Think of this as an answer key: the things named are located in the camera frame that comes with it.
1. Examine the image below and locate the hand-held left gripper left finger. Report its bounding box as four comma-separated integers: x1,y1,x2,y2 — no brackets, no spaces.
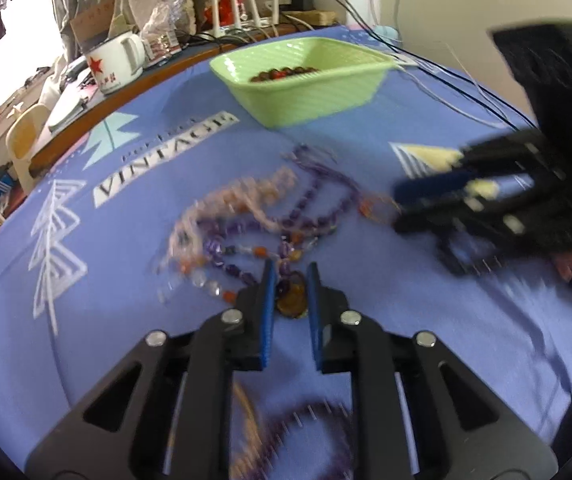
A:
25,259,277,480

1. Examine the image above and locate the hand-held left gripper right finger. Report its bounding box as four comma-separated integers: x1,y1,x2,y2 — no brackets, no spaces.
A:
307,261,559,480

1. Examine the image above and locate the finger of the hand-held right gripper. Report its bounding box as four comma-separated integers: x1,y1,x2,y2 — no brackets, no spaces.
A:
392,130,564,206
395,185,571,277

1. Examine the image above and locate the amber pendant necklace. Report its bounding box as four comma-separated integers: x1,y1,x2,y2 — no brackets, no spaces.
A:
158,240,321,320

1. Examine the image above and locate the thin gold bracelet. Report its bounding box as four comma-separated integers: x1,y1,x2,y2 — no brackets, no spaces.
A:
358,194,403,225

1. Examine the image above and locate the purple bead necklace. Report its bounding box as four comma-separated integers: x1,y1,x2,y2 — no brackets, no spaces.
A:
201,144,367,286

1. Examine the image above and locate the gold chain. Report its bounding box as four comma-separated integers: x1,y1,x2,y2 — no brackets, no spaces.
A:
232,382,267,480

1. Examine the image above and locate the purple bead bracelet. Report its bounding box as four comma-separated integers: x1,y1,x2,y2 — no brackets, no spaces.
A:
238,400,357,480

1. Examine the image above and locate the pink bead necklace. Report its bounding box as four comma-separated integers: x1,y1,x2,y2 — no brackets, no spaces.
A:
158,166,301,281

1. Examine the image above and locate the green plastic basket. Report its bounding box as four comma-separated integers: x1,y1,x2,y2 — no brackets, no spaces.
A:
209,37,401,130

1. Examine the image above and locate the pile of dark bead bracelets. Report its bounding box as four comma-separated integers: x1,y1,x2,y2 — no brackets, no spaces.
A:
250,66,323,84

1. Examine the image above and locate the person's right hand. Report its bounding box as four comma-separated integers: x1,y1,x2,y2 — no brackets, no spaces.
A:
552,251,572,285

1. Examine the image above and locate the beige power strip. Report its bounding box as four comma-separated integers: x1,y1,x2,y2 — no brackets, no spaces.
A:
283,10,337,27

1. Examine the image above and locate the red packet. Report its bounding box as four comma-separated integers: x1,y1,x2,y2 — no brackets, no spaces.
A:
218,0,247,26

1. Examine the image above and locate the white paper stack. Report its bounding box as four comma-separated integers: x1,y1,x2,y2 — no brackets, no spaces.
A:
48,82,88,132

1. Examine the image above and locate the white enamel mug red star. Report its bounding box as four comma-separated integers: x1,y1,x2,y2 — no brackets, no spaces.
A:
85,31,145,95

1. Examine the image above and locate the blue striped shoe box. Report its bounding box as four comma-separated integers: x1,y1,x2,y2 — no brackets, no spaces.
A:
0,167,22,216

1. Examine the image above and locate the cream chair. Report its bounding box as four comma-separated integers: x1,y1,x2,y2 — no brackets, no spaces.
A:
6,104,52,196

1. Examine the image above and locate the clear plastic bag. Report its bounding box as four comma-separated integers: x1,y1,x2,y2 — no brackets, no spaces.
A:
141,0,197,56

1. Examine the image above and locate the cardboard box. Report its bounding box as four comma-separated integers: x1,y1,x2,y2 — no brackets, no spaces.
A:
71,0,127,56

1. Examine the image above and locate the white cable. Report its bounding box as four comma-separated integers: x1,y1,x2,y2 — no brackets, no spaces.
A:
400,42,519,127

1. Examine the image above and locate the black cable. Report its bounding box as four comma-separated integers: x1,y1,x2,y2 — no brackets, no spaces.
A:
306,0,541,128

